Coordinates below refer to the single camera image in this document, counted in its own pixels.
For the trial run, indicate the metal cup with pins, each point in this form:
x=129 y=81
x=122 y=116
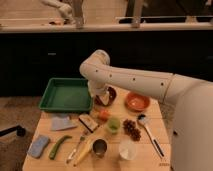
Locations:
x=99 y=147

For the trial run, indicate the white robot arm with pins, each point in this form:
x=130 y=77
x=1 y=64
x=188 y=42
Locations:
x=192 y=99

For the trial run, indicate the bunch of dark grapes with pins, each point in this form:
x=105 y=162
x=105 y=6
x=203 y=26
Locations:
x=131 y=130

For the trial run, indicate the red apple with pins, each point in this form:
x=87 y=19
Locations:
x=103 y=115

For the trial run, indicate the grey folded cloth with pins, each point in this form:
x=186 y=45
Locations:
x=61 y=122

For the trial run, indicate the dark brown bowl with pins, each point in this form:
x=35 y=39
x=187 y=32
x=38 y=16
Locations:
x=112 y=95

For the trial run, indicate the metal fork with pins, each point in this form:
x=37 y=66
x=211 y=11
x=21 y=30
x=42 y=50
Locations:
x=73 y=152

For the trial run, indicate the white cup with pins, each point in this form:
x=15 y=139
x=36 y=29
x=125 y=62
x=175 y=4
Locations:
x=127 y=150

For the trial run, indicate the brown brush block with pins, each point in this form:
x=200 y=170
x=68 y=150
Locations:
x=88 y=122

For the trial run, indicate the orange bowl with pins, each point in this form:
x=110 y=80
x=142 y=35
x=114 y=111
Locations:
x=136 y=102

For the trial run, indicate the green cucumber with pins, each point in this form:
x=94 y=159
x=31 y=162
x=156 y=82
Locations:
x=55 y=148

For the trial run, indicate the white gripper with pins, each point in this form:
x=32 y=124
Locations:
x=97 y=89

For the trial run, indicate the blue sponge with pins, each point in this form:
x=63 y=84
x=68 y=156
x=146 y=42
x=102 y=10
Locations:
x=38 y=145

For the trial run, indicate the green plastic tray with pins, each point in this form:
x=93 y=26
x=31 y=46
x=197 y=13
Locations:
x=66 y=95

